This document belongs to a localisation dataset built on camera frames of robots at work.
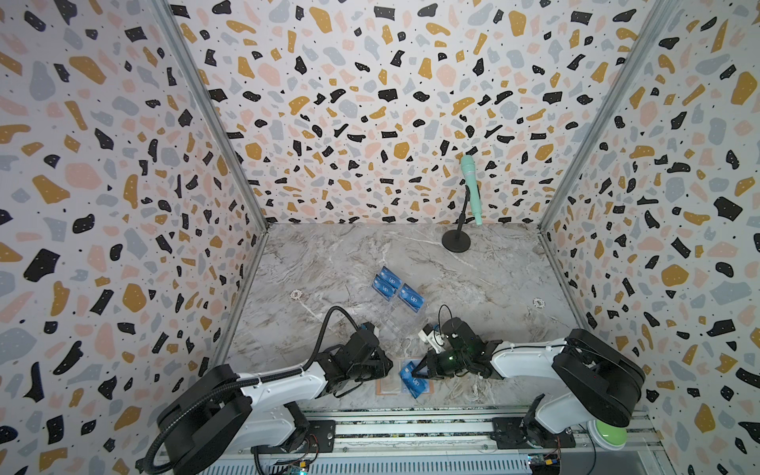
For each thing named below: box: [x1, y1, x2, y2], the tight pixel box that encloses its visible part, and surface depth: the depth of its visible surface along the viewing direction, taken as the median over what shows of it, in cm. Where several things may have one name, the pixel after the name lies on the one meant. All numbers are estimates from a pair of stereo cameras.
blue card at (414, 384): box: [398, 361, 428, 400], surface depth 83 cm
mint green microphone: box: [461, 154, 483, 226], surface depth 97 cm
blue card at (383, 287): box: [371, 274, 397, 302], surface depth 96 cm
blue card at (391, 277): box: [379, 265, 403, 290], surface depth 96 cm
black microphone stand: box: [441, 185, 472, 254], surface depth 119 cm
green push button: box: [586, 418, 629, 451], surface depth 75 cm
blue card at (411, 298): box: [397, 283, 426, 313], surface depth 92 cm
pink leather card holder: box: [376, 378, 435, 396], surface depth 83 cm
